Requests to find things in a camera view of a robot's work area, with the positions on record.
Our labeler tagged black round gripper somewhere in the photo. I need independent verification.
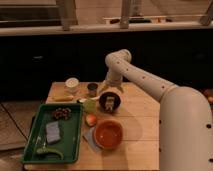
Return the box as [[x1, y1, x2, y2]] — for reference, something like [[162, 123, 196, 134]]
[[99, 92, 121, 113]]

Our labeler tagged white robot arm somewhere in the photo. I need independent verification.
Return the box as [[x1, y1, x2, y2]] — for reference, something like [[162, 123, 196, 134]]
[[104, 49, 213, 171]]

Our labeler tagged orange bowl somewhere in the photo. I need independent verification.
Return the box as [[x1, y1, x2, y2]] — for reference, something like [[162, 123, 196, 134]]
[[93, 120, 123, 150]]

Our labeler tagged grey blue eraser block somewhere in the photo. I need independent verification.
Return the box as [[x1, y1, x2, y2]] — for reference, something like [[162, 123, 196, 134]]
[[46, 121, 61, 144]]

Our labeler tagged white spoon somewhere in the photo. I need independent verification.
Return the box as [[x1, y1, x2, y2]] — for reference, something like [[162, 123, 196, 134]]
[[77, 96, 99, 103]]

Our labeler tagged light green cup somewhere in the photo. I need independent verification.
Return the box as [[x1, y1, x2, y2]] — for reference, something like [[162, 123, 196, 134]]
[[83, 100, 96, 113]]

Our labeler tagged red strawberry toy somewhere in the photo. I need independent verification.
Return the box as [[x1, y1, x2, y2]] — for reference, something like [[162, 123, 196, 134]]
[[85, 114, 97, 127]]

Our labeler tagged grey cloth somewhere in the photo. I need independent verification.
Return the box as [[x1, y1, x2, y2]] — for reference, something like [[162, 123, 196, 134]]
[[83, 128, 101, 152]]

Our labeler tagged white cup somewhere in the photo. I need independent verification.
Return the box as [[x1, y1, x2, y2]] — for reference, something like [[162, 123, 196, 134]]
[[65, 78, 79, 93]]

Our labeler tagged brown grape bunch toy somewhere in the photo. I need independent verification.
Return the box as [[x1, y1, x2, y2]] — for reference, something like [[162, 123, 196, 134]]
[[52, 108, 71, 120]]

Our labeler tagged green plastic tray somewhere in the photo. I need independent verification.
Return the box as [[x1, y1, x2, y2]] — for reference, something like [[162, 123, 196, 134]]
[[22, 103, 83, 164]]

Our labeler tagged green chili pepper toy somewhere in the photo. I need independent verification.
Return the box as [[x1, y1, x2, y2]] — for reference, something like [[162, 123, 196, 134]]
[[36, 148, 64, 160]]

